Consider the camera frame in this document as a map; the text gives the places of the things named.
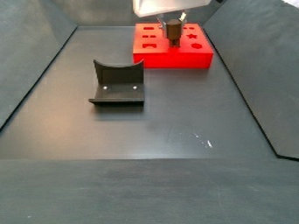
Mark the black curved holder stand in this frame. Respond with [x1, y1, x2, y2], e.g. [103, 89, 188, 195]
[88, 60, 145, 105]

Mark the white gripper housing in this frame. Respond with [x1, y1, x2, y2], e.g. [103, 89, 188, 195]
[132, 0, 211, 31]

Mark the red shape sorting block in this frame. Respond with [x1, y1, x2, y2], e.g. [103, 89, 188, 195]
[133, 24, 213, 68]

